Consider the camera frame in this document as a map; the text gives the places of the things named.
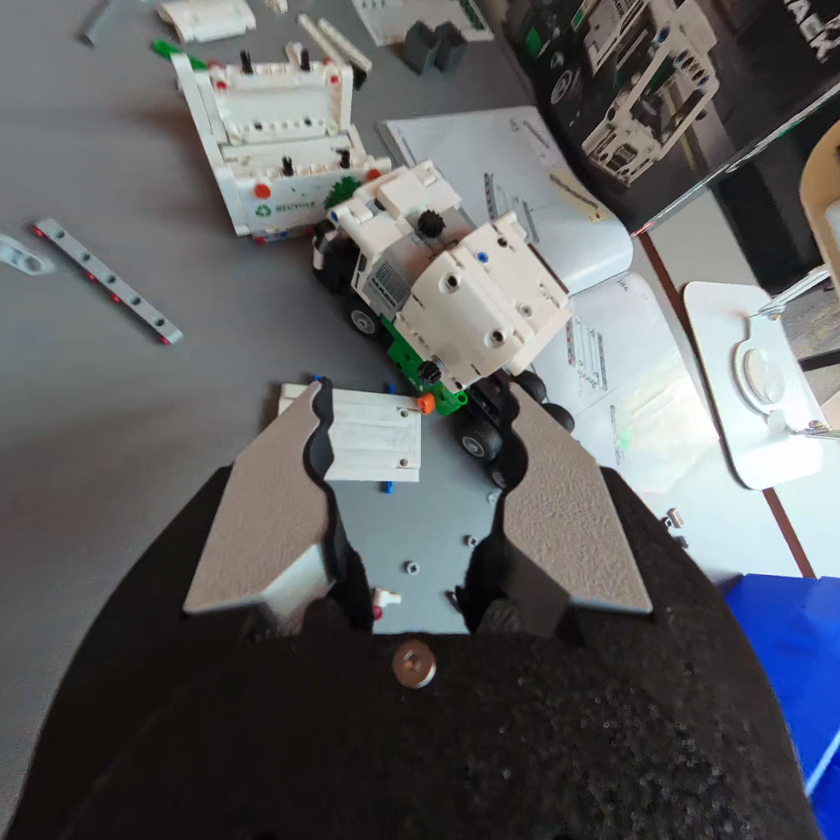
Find green lego piece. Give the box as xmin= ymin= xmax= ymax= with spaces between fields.
xmin=152 ymin=37 xmax=210 ymax=72

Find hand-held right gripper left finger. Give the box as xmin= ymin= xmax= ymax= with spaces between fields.
xmin=182 ymin=381 xmax=350 ymax=636

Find blue plastic bin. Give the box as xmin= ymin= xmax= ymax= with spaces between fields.
xmin=724 ymin=574 xmax=840 ymax=811

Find white ribbed lego panel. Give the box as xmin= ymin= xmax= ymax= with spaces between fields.
xmin=278 ymin=374 xmax=425 ymax=495

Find white green lego truck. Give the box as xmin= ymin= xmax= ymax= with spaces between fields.
xmin=311 ymin=159 xmax=576 ymax=491

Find grey red-pinned lego beam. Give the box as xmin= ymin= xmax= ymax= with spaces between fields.
xmin=31 ymin=218 xmax=185 ymax=347

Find white lego container body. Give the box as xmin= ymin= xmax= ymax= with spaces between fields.
xmin=169 ymin=51 xmax=396 ymax=245

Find pale grey lego piece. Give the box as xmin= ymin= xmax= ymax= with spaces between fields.
xmin=0 ymin=232 xmax=55 ymax=274

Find white display stand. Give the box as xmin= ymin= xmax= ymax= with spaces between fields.
xmin=682 ymin=265 xmax=840 ymax=492

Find white curved lego panel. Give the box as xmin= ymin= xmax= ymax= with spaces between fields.
xmin=156 ymin=0 xmax=257 ymax=44

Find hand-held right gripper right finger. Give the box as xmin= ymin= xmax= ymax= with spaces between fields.
xmin=462 ymin=387 xmax=655 ymax=639

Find white green-edged paper sheet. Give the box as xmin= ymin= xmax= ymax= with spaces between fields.
xmin=350 ymin=0 xmax=494 ymax=48

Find white lego beam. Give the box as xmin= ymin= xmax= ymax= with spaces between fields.
xmin=318 ymin=17 xmax=374 ymax=72
xmin=298 ymin=14 xmax=349 ymax=67

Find open instruction booklet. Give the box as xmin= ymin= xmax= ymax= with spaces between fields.
xmin=378 ymin=106 xmax=720 ymax=501

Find dark grey lego blocks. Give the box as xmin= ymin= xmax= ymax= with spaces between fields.
xmin=403 ymin=20 xmax=469 ymax=75

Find grey lego bar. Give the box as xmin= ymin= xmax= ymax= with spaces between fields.
xmin=78 ymin=0 xmax=121 ymax=47

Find black lego set box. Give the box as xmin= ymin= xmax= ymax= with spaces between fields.
xmin=495 ymin=0 xmax=840 ymax=232

